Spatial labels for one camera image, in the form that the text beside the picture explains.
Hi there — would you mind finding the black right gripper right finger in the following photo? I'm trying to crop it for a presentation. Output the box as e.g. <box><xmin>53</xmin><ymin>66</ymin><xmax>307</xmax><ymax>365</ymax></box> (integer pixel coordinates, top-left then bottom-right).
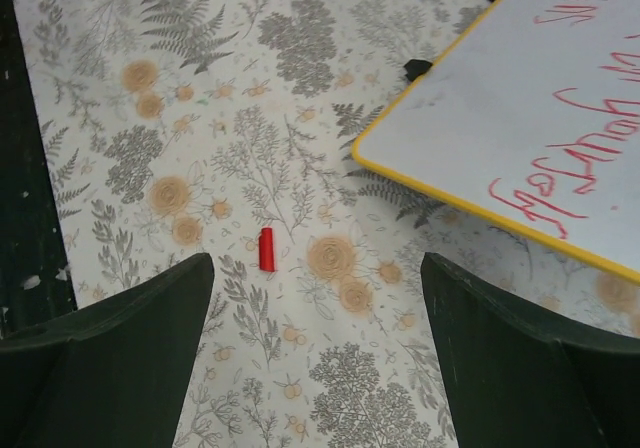
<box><xmin>420</xmin><ymin>253</ymin><xmax>639</xmax><ymax>447</ymax></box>

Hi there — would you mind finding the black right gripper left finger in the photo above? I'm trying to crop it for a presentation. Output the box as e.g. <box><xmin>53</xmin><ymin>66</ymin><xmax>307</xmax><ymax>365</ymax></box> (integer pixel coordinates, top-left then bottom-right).
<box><xmin>1</xmin><ymin>253</ymin><xmax>214</xmax><ymax>447</ymax></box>

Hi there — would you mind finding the red marker cap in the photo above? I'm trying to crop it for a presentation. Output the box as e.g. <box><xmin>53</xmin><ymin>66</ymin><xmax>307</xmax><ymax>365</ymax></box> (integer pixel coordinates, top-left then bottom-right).
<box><xmin>259</xmin><ymin>227</ymin><xmax>276</xmax><ymax>273</ymax></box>

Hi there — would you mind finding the yellow framed whiteboard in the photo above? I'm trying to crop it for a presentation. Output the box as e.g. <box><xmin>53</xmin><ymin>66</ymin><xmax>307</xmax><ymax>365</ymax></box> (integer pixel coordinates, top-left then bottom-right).
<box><xmin>352</xmin><ymin>0</ymin><xmax>639</xmax><ymax>282</ymax></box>

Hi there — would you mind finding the floral table mat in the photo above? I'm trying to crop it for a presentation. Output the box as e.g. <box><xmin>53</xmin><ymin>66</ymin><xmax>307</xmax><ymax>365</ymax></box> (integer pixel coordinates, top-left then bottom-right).
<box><xmin>13</xmin><ymin>0</ymin><xmax>639</xmax><ymax>447</ymax></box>

